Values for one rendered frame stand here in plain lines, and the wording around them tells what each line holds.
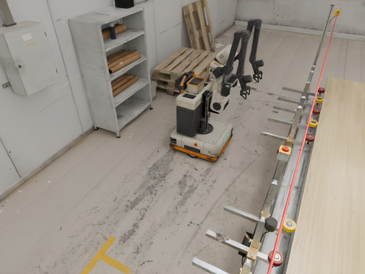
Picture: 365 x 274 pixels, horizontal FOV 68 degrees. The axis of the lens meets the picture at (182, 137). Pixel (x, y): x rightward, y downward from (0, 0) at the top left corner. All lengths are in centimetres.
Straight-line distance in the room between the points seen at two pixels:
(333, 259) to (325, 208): 35
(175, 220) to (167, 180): 58
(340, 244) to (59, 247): 230
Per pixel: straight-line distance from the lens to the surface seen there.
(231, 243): 176
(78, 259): 283
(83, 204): 319
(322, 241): 187
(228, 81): 305
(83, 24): 345
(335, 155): 251
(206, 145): 330
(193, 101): 309
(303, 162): 278
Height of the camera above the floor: 234
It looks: 37 degrees down
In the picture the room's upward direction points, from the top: straight up
